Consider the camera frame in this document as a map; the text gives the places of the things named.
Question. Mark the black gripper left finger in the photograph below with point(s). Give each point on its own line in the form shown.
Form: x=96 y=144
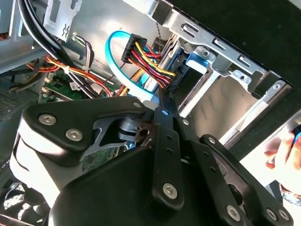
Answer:
x=70 y=113

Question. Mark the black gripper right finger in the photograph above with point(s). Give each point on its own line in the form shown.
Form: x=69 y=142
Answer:
x=211 y=164

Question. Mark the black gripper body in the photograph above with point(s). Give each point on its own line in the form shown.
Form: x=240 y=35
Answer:
x=105 y=200

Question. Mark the hard disk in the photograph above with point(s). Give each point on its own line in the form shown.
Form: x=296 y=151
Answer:
x=196 y=62

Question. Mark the person's hand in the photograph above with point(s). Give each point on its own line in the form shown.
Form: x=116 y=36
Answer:
x=287 y=164

